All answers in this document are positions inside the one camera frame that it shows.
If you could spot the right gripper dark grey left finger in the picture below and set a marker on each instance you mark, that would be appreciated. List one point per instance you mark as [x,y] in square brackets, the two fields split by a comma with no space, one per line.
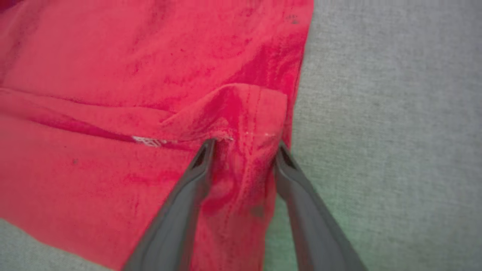
[177,218]

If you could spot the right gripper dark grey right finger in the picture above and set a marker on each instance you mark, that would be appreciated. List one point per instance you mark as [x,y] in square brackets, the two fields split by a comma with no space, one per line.
[316,226]

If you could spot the red garment with white trim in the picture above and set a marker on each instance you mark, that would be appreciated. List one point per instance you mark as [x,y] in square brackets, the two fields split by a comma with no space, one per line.
[150,113]

